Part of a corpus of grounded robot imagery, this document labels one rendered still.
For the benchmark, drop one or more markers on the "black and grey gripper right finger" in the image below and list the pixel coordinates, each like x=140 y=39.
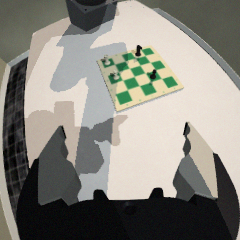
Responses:
x=202 y=179

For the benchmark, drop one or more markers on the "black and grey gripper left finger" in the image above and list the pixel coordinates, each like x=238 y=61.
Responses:
x=51 y=185

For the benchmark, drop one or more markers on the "green and cream chessboard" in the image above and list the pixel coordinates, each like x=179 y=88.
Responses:
x=134 y=85

